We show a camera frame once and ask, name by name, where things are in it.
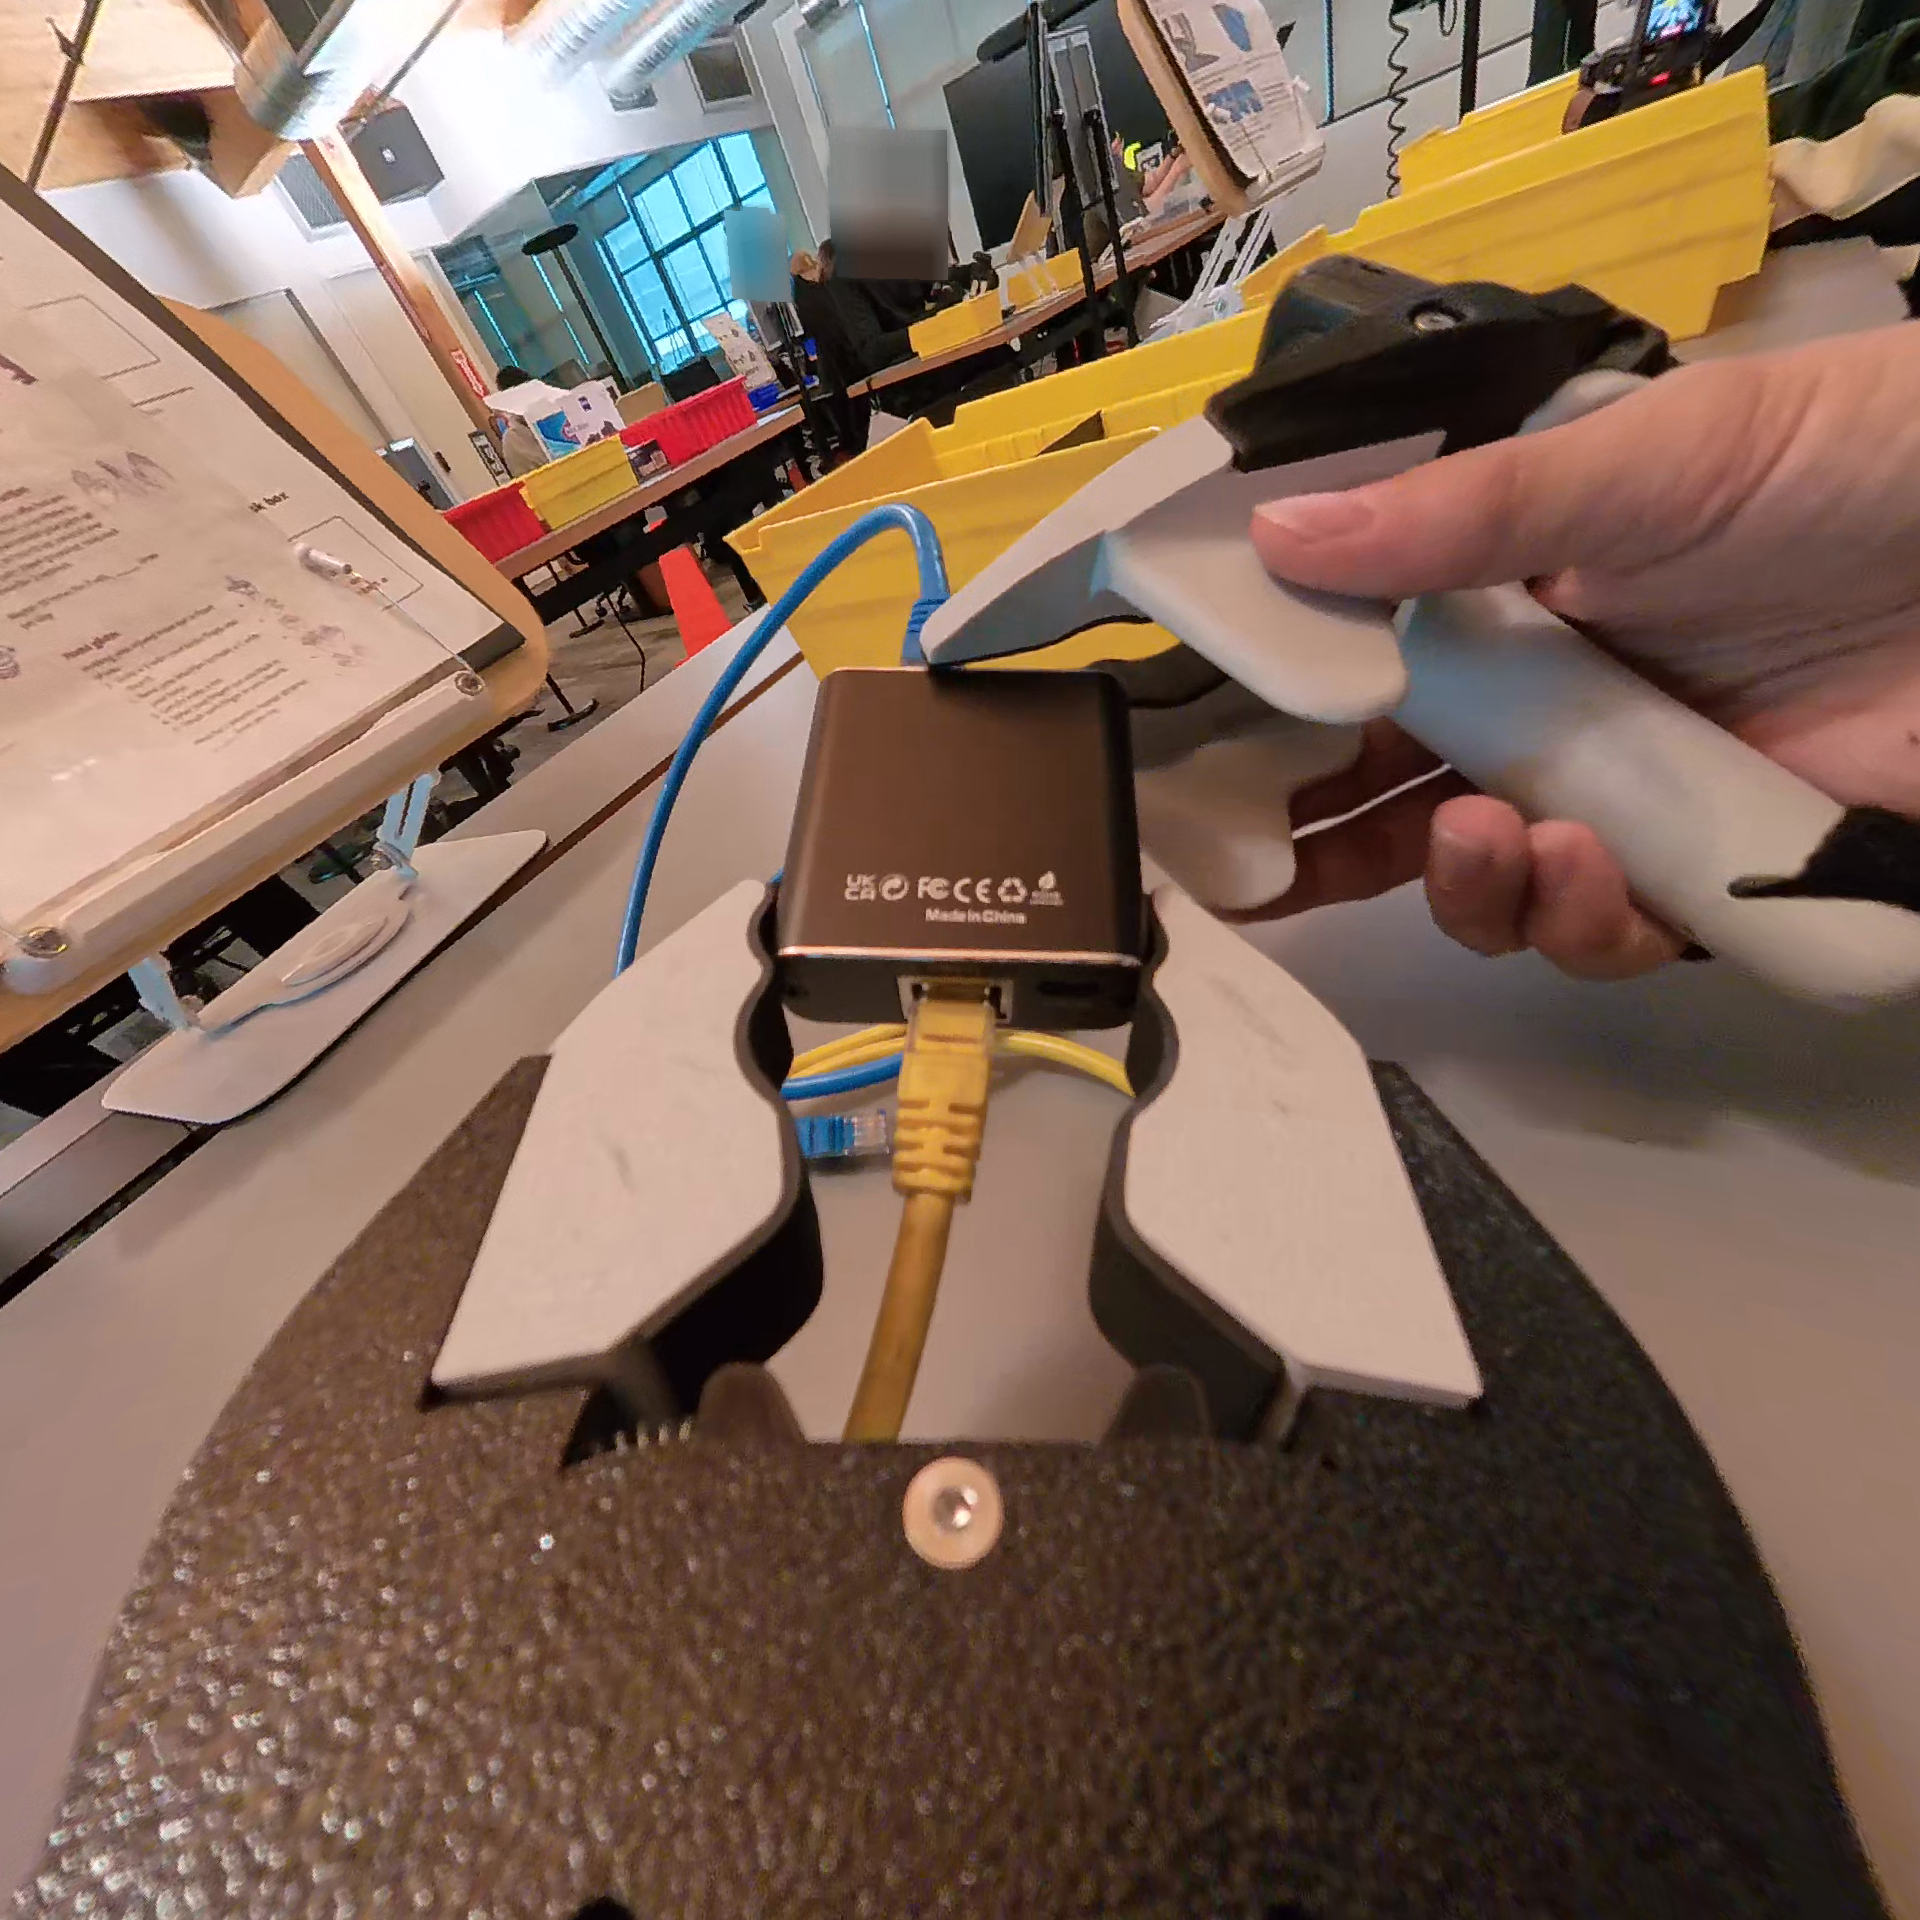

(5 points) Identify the device on tripod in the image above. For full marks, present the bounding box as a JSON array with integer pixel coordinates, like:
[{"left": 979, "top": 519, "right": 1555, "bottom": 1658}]
[{"left": 1575, "top": 0, "right": 1727, "bottom": 129}]

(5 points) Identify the black wall speaker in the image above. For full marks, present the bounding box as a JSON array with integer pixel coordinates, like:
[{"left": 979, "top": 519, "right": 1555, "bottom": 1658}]
[{"left": 343, "top": 107, "right": 445, "bottom": 203}]

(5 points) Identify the small red plastic bin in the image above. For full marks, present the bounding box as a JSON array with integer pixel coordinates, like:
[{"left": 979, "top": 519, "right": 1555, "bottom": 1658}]
[{"left": 445, "top": 482, "right": 545, "bottom": 568}]

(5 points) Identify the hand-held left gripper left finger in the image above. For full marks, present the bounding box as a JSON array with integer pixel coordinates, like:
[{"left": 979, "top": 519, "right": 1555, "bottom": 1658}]
[{"left": 429, "top": 881, "right": 824, "bottom": 1433}]

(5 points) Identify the white cardboard box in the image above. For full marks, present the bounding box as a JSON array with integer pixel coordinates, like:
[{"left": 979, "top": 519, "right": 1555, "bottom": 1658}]
[{"left": 525, "top": 382, "right": 623, "bottom": 459}]

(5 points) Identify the blue network cable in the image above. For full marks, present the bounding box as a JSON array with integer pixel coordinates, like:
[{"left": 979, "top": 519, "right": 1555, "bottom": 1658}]
[{"left": 613, "top": 506, "right": 961, "bottom": 1168}]

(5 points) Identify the long red plastic bin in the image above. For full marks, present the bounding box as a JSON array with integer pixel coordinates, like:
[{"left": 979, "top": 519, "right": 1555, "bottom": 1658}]
[{"left": 619, "top": 378, "right": 753, "bottom": 472}]

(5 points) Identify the wooden document stand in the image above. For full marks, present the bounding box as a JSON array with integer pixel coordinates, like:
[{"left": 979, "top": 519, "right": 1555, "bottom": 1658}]
[{"left": 1122, "top": 0, "right": 1325, "bottom": 214}]

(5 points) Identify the person's right hand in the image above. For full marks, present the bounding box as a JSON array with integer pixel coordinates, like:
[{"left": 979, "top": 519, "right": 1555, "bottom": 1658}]
[{"left": 1247, "top": 320, "right": 1920, "bottom": 980}]

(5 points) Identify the printed instruction sheet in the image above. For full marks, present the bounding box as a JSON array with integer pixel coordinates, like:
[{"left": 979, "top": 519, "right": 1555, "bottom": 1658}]
[{"left": 0, "top": 194, "right": 459, "bottom": 939}]

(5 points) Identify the green cream jacket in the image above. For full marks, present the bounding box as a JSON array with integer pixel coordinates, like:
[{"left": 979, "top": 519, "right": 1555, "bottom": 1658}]
[{"left": 1769, "top": 0, "right": 1920, "bottom": 249}]

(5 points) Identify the long wooden table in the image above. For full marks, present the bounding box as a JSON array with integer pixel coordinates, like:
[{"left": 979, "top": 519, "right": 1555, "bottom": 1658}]
[{"left": 496, "top": 402, "right": 810, "bottom": 590}]

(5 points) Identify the black network adapter box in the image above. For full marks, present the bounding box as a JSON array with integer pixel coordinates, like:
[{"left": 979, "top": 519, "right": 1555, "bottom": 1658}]
[{"left": 773, "top": 668, "right": 1153, "bottom": 1031}]

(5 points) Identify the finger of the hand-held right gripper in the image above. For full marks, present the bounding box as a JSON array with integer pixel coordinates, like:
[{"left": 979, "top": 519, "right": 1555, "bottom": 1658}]
[
  {"left": 913, "top": 420, "right": 1448, "bottom": 673},
  {"left": 1136, "top": 718, "right": 1365, "bottom": 913}
]

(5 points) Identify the yellow network cable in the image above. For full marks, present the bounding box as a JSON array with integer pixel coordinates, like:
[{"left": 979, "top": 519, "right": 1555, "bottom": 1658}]
[{"left": 784, "top": 977, "right": 1138, "bottom": 1447}]

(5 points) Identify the instruction sheet on stand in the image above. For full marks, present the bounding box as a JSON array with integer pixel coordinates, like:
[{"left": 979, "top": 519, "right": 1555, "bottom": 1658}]
[{"left": 0, "top": 163, "right": 551, "bottom": 1128}]

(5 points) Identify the black monitor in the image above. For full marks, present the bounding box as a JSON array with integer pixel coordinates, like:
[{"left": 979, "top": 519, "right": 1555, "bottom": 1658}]
[{"left": 942, "top": 0, "right": 1185, "bottom": 214}]

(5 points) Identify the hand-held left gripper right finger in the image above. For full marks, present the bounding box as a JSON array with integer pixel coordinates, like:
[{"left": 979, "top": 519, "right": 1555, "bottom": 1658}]
[{"left": 1089, "top": 886, "right": 1485, "bottom": 1444}]

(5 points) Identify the orange traffic cone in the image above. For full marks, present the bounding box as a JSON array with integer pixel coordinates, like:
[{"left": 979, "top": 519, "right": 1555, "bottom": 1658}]
[{"left": 661, "top": 546, "right": 731, "bottom": 670}]

